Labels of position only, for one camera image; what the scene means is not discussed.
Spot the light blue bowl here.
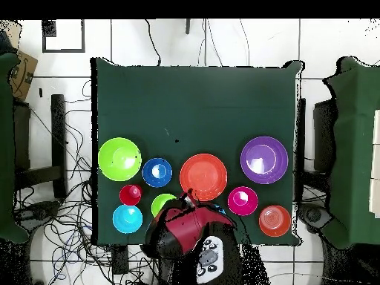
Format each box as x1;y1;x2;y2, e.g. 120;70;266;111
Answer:
111;204;144;235

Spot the dark green tablecloth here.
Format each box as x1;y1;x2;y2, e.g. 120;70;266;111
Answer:
90;56;304;247

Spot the purple bowl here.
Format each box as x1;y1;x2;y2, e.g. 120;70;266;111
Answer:
240;135;289;186

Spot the tangle of black cables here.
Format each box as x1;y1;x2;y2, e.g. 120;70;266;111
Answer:
13;79;155;285

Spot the red cup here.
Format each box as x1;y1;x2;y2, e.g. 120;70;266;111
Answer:
119;184;143;206

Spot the black box on floor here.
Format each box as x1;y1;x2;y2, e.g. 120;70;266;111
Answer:
111;244;129;275

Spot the black metal stand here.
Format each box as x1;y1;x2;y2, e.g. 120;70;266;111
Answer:
13;94;68;199
295;97;338;194

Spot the large green bowl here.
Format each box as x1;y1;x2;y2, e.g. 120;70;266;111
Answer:
97;137;143;182

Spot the small green bowl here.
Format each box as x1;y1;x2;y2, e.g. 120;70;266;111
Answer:
150;193;178;217

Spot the black cable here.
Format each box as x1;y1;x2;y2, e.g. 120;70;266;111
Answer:
144;19;162;66

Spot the black square frame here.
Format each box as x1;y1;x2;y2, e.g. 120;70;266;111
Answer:
42;19;86;53

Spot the cardboard box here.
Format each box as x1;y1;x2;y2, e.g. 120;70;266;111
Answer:
8;50;39;102

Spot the green cloth side table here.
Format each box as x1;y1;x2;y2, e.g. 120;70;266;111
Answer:
321;56;380;249
0;52;30;244

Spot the wide orange bowl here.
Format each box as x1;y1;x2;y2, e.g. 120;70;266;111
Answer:
179;153;229;202

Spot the deep orange bowl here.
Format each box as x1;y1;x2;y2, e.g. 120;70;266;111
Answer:
258;205;292;238

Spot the dark blue bowl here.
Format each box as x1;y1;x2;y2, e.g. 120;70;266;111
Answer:
142;157;174;189

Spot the magenta bowl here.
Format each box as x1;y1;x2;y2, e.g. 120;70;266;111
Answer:
227;186;259;217

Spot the grey machine base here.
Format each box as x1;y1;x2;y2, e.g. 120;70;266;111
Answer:
298;203;333;234
14;200;62;229

